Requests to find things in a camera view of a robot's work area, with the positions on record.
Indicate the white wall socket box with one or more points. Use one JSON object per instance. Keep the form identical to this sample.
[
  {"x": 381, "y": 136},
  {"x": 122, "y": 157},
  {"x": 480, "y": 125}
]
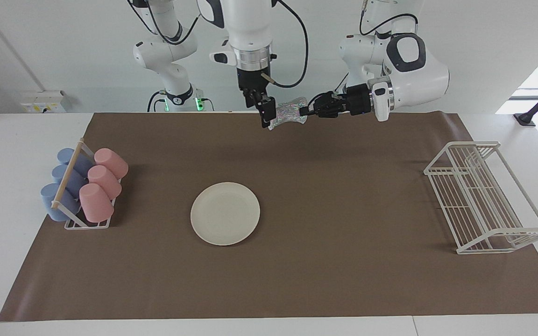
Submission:
[{"x": 40, "y": 101}]

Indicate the cream round plate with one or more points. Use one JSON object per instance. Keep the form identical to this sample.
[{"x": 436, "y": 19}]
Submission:
[{"x": 225, "y": 213}]

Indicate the blue plastic cup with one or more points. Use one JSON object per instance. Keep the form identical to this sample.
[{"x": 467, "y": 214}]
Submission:
[
  {"x": 66, "y": 155},
  {"x": 61, "y": 173},
  {"x": 48, "y": 200}
]

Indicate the brown table mat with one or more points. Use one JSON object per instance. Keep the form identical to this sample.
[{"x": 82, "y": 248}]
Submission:
[{"x": 343, "y": 210}]

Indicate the pink plastic cup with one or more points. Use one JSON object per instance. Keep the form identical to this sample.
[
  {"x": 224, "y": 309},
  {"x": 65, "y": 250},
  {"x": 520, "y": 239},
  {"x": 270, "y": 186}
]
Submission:
[
  {"x": 95, "y": 203},
  {"x": 110, "y": 161},
  {"x": 104, "y": 179}
]

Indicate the white cup holder rack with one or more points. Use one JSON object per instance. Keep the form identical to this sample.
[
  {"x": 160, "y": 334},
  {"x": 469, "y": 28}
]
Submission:
[{"x": 67, "y": 175}]

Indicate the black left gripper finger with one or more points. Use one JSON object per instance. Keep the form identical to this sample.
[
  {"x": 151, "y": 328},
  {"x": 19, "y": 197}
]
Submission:
[
  {"x": 325, "y": 111},
  {"x": 329, "y": 98}
]

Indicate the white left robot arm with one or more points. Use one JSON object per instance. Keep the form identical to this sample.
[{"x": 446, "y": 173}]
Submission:
[{"x": 423, "y": 79}]

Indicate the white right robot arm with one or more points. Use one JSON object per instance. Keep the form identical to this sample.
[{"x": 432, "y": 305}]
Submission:
[{"x": 250, "y": 23}]

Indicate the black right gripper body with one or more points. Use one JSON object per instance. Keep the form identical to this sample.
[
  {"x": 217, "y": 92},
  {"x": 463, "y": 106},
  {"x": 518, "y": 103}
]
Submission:
[{"x": 252, "y": 80}]

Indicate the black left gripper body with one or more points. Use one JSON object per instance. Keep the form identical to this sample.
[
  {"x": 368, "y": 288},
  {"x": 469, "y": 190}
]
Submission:
[{"x": 357, "y": 100}]

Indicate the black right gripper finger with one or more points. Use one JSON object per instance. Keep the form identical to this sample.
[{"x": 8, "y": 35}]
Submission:
[
  {"x": 250, "y": 99},
  {"x": 268, "y": 109}
]

